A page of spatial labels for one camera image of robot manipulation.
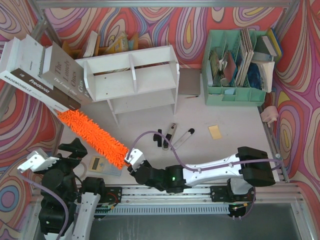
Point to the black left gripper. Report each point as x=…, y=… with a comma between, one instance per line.
x=66, y=157

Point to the orange microfiber duster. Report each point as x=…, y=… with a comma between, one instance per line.
x=99, y=139

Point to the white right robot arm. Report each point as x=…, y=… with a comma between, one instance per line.
x=248, y=168

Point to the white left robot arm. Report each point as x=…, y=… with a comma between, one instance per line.
x=67, y=212

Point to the white wooden bookshelf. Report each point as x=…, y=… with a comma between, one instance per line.
x=133, y=80

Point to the light blue calculator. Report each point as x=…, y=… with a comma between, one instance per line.
x=99, y=164

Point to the black and clear stapler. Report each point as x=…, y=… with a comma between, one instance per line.
x=166, y=141

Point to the black T-shaped clip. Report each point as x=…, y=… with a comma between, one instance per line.
x=158, y=138

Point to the black marker pen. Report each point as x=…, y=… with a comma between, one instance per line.
x=183, y=138

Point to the tan sticky note pad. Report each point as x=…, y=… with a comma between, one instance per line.
x=215, y=132

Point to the grey hardcover book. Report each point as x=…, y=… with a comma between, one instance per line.
x=63, y=72

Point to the small pencil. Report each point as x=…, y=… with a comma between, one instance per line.
x=191, y=97

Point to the books behind shelf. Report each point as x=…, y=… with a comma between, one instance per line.
x=93, y=48

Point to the white Fredonia book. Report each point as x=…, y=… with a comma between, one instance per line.
x=21, y=65

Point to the green plastic desk organizer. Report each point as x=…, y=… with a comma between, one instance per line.
x=232, y=95

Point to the pink plastic object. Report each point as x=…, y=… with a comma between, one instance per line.
x=269, y=115

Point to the books in organizer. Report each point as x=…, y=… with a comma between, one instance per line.
x=267, y=54

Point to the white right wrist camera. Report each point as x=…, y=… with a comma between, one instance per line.
x=135, y=158

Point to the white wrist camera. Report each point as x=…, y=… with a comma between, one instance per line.
x=37, y=161
x=135, y=158

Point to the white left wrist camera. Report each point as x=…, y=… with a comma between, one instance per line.
x=37, y=161

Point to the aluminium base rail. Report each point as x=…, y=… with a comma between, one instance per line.
x=134, y=194

